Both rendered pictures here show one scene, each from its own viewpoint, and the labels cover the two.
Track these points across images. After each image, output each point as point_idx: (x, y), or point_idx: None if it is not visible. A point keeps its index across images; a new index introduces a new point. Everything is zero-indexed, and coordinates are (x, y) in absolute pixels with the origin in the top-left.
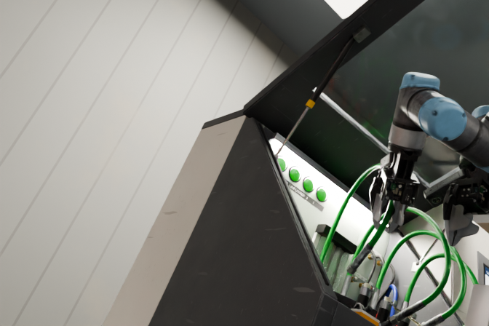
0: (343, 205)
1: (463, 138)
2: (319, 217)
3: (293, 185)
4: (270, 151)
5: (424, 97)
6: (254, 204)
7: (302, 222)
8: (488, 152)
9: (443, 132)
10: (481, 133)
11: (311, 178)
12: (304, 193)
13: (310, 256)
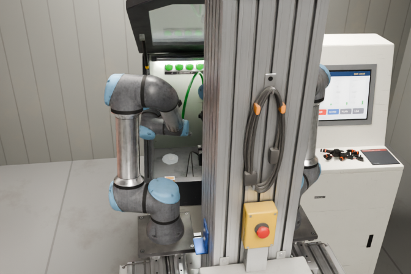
0: (202, 81)
1: (159, 134)
2: (203, 77)
3: (181, 71)
4: None
5: (140, 121)
6: None
7: (147, 142)
8: (172, 135)
9: (147, 139)
10: (164, 132)
11: (189, 63)
12: (189, 71)
13: (144, 164)
